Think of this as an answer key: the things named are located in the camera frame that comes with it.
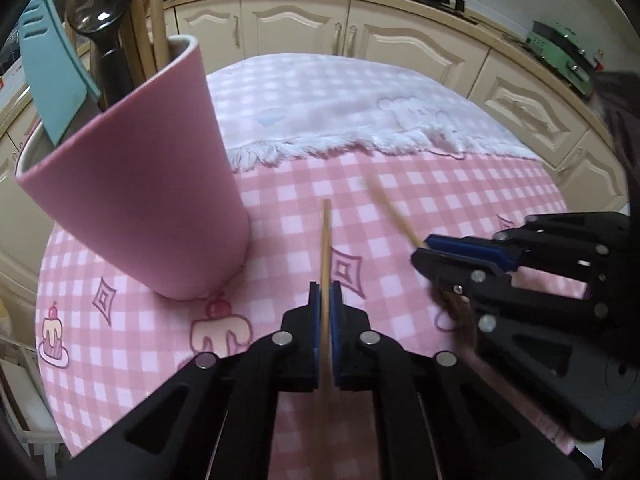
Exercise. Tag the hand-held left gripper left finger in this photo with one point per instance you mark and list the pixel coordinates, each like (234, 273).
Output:
(314, 325)

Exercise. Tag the pink checked tablecloth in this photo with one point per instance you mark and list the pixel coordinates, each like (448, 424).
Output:
(150, 360)

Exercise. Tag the teal silicone spatula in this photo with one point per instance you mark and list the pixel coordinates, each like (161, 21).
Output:
(50, 75)

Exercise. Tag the cream lower cabinets under sink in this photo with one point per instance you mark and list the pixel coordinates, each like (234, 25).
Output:
(15, 240)

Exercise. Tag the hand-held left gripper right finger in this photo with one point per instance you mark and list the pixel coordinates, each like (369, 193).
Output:
(337, 325)

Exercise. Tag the pale checked fringed towel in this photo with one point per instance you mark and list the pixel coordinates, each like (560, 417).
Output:
(325, 110)

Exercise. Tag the pink utensil holder cup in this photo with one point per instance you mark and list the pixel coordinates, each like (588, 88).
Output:
(150, 185)

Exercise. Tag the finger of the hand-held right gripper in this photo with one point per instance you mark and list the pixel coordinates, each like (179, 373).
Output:
(440, 267)
(465, 249)

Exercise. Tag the white chair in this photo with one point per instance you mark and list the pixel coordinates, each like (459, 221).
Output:
(30, 405)

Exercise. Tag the green kitchen appliance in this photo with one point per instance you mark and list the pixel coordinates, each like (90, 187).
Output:
(555, 45)

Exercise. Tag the dark plastic ladle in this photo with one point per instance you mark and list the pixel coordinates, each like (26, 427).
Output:
(100, 0)

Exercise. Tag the light bamboo chopstick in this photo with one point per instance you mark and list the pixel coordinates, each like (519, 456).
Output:
(327, 240)
(395, 215)

